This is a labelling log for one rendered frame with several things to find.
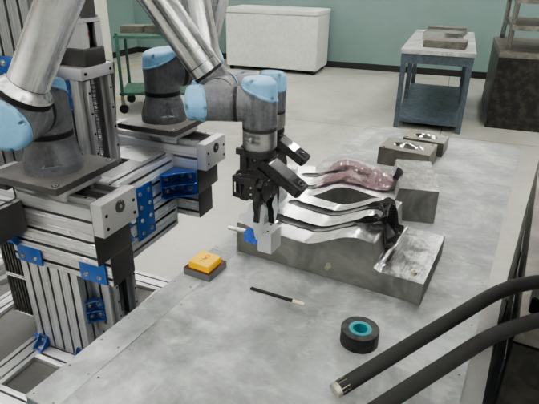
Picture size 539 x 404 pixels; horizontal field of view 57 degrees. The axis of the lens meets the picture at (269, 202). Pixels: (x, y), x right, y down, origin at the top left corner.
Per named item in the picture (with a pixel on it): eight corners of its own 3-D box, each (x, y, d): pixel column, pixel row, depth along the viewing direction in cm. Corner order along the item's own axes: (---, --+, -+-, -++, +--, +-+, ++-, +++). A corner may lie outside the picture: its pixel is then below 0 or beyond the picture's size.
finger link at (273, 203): (258, 217, 124) (254, 187, 119) (280, 223, 122) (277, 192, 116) (253, 224, 122) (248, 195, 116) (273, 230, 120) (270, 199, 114)
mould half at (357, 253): (237, 251, 137) (237, 207, 132) (280, 214, 158) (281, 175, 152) (419, 305, 116) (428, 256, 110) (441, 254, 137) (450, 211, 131)
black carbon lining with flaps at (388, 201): (267, 224, 137) (268, 193, 133) (293, 203, 149) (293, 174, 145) (391, 258, 122) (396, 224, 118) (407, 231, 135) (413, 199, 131)
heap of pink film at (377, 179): (312, 191, 161) (314, 168, 157) (318, 171, 176) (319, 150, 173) (395, 198, 156) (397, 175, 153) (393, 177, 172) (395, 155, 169)
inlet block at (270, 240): (223, 240, 121) (222, 221, 119) (234, 232, 125) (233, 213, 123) (270, 254, 116) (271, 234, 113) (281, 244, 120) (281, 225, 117)
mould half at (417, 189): (274, 208, 162) (275, 176, 157) (287, 178, 185) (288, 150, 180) (433, 224, 154) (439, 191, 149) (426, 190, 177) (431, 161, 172)
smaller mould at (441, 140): (401, 150, 216) (403, 137, 213) (408, 142, 226) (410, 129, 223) (441, 157, 208) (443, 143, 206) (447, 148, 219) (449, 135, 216)
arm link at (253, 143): (282, 127, 109) (265, 137, 102) (282, 147, 111) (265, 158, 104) (253, 122, 112) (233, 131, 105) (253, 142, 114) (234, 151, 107)
